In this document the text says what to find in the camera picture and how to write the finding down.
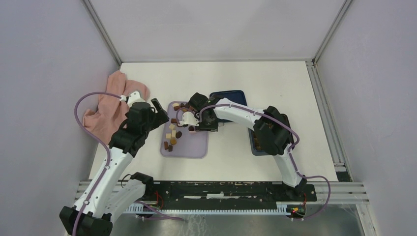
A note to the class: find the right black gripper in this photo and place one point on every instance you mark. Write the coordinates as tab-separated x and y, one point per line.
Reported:
213	128

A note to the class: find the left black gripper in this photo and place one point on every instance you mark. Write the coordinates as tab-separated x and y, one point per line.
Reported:
160	117

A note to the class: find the lilac tray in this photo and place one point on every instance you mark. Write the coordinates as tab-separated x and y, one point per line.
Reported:
180	141

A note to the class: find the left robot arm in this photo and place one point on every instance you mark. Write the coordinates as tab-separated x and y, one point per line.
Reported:
96	211

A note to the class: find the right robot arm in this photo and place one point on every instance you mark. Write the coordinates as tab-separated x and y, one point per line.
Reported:
271	128

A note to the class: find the blue chocolate box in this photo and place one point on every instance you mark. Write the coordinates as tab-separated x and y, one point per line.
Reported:
254	144

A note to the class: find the dark blue box lid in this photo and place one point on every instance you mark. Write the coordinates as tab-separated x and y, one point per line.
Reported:
233	97

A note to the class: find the pink cloth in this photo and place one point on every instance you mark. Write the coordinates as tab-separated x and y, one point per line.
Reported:
110	113

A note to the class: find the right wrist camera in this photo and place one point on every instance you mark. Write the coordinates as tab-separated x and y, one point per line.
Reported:
188	118

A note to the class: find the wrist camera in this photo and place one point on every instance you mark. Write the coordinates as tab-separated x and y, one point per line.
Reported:
188	118
134	97

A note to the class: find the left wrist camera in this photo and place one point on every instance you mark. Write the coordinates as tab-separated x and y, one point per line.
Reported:
134	97

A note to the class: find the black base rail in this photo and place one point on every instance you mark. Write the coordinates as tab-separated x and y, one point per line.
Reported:
206	195

